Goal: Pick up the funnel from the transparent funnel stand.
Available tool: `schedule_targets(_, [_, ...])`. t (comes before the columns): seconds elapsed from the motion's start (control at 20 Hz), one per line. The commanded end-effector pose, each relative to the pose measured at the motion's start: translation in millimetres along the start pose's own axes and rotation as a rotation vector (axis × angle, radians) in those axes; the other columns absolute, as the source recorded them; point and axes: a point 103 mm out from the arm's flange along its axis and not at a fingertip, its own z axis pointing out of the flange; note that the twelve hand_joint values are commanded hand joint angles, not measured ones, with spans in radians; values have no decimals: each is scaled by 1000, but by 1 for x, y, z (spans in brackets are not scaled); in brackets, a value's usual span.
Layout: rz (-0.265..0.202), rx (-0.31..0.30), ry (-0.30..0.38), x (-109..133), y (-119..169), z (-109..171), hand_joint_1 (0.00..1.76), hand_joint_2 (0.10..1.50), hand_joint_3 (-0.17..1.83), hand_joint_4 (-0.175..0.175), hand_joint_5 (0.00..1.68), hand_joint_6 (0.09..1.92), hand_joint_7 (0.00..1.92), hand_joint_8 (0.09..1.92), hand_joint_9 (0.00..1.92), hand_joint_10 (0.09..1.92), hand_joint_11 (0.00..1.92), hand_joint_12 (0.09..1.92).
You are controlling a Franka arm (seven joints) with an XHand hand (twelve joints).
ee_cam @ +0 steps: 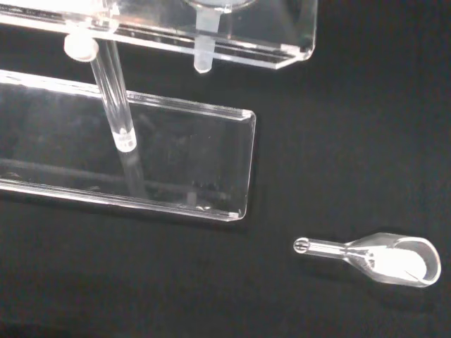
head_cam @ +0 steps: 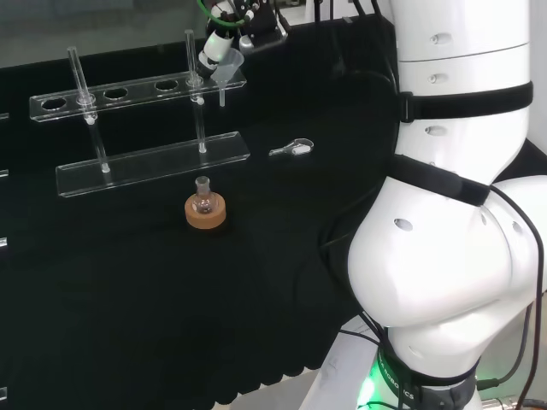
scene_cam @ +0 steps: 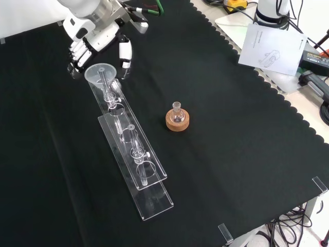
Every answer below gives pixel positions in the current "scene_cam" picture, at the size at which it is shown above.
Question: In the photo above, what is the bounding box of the clear acrylic funnel stand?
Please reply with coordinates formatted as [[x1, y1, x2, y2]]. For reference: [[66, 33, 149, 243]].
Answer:
[[87, 74, 174, 222]]

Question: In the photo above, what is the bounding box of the black table cloth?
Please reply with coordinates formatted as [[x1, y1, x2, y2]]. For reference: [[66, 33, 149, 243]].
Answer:
[[0, 0, 329, 247]]

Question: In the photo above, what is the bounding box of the green cable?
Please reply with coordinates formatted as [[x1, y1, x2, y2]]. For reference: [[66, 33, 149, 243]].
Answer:
[[148, 0, 166, 17]]

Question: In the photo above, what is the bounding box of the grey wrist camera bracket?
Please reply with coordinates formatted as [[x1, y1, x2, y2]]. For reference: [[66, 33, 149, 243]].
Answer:
[[125, 6, 150, 34]]

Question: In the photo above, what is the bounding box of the translucent plastic funnel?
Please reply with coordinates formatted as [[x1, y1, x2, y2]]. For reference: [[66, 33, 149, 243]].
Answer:
[[84, 63, 118, 97]]

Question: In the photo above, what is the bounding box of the clear cloth clip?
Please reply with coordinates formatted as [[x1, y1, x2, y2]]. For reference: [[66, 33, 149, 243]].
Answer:
[[217, 223, 234, 246], [312, 176, 329, 193]]

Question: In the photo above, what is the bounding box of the black tripod leg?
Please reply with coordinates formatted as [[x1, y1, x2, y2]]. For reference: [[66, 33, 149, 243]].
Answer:
[[313, 28, 329, 50]]

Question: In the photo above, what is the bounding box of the black cable bundle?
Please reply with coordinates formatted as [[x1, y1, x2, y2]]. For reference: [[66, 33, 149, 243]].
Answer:
[[266, 202, 315, 245]]

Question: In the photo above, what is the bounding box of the black coiled cable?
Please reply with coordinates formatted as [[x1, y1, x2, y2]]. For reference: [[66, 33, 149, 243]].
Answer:
[[319, 99, 329, 122]]

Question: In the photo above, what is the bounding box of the cork ring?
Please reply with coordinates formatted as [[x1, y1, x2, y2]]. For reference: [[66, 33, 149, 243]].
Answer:
[[165, 109, 191, 132]]

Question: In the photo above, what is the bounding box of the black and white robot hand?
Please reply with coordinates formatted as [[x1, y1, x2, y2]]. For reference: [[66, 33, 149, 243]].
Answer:
[[63, 15, 133, 79]]

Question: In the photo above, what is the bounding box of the black clamp device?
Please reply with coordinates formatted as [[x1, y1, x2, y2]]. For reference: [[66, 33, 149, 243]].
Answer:
[[299, 71, 329, 99]]

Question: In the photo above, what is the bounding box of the black power adapter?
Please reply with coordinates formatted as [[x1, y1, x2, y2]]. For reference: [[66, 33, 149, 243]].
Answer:
[[300, 50, 329, 69]]

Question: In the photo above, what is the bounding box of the white printed paper sheet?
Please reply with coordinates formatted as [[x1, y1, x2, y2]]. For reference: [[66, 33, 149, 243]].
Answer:
[[237, 23, 308, 77]]

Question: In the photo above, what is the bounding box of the small round-bottom glass flask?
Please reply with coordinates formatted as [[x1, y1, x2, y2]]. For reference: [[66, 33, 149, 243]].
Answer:
[[171, 101, 185, 124]]

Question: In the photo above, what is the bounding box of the yellow stop button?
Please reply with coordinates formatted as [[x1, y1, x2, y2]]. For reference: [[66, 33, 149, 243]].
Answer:
[[225, 0, 248, 13]]

